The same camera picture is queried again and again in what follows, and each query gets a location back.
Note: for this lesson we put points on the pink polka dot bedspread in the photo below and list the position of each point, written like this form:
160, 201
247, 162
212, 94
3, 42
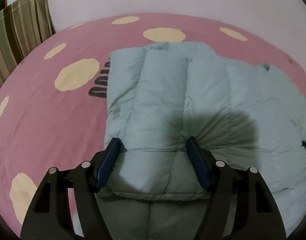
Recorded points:
53, 107

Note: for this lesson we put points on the striped curtain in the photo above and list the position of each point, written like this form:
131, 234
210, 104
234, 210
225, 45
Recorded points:
24, 25

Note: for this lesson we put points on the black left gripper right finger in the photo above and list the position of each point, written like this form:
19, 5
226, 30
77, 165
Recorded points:
240, 206

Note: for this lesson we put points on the light blue puffer jacket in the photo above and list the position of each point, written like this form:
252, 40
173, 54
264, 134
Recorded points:
160, 95

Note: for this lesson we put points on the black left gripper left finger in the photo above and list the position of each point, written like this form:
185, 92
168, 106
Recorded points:
49, 217

